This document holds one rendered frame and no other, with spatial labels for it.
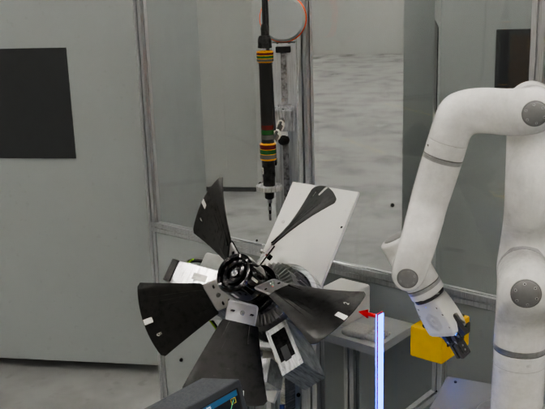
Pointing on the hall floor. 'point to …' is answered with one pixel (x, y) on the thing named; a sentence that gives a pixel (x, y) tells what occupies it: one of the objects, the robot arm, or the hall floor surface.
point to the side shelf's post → (351, 379)
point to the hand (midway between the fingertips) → (460, 348)
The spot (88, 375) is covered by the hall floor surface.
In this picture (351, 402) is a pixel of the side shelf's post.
